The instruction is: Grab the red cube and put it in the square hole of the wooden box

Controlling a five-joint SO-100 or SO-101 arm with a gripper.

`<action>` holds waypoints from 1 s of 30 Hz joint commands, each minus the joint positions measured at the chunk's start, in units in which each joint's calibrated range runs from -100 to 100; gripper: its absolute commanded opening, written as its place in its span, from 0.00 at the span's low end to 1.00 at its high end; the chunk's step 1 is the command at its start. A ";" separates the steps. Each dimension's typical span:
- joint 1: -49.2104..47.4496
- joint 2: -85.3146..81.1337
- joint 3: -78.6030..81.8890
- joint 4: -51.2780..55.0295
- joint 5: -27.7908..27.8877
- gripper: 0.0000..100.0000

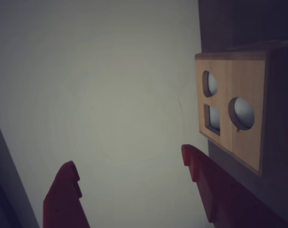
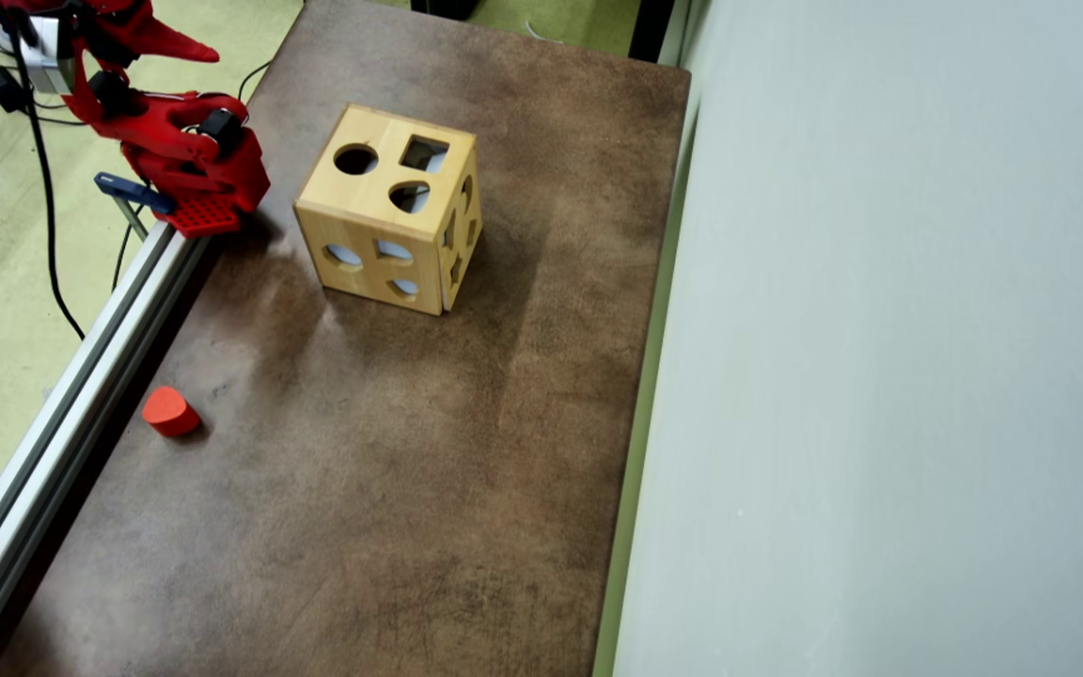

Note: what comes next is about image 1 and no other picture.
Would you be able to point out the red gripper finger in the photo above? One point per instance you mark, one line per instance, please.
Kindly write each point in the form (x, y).
(60, 202)
(224, 202)

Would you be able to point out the wooden shape sorter box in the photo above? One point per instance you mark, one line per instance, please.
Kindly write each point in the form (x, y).
(241, 83)

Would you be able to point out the brown table mat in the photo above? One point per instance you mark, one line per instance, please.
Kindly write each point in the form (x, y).
(253, 23)

